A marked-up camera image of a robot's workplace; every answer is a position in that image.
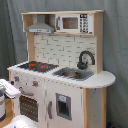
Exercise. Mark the black toy stovetop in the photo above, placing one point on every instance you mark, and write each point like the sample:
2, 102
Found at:
38, 66

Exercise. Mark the toy oven door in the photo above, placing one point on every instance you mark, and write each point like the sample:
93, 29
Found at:
28, 103

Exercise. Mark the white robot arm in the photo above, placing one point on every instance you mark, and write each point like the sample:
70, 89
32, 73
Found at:
20, 121

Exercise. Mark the grey range hood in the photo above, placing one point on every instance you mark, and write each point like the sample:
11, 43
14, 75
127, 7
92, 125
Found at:
40, 26

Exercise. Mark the black toy faucet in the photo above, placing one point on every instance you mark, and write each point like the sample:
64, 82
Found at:
83, 63

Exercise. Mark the wooden toy kitchen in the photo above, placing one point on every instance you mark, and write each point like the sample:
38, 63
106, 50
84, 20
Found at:
63, 49

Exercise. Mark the grey toy sink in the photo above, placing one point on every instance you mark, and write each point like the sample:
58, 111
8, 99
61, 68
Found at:
72, 73

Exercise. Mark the red stove knob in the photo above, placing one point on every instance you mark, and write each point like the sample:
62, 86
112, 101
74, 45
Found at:
16, 78
35, 84

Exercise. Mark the white cabinet door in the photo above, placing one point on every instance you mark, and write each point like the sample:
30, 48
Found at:
64, 108

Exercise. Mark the toy microwave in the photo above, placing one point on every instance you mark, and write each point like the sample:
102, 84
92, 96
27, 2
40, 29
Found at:
74, 23

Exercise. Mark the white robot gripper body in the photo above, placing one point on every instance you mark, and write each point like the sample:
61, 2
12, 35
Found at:
9, 90

